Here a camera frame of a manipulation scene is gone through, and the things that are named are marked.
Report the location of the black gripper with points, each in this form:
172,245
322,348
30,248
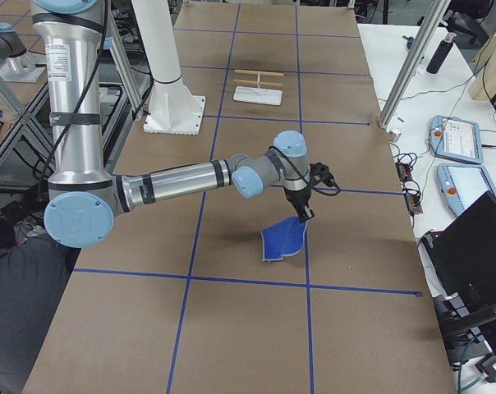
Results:
296,199

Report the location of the blue towel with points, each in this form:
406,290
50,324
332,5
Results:
283,239

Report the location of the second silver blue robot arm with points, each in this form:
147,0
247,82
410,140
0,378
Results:
17,63

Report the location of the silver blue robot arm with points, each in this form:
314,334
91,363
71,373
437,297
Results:
84,197

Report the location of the white wooden towel rack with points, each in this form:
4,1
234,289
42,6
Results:
258,91

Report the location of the lower teach pendant tablet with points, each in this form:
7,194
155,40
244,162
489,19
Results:
463,184

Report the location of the teach pendant tablet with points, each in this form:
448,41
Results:
463,184
456,139

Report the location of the upper teach pendant tablet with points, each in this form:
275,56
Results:
456,139

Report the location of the black monitor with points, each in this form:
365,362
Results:
464,255

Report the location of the black water bottle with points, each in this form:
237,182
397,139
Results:
441,53

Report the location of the person in dark shirt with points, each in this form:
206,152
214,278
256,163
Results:
33,276

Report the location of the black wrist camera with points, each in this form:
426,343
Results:
320,173

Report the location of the aluminium frame post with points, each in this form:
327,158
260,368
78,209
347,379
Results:
413,58

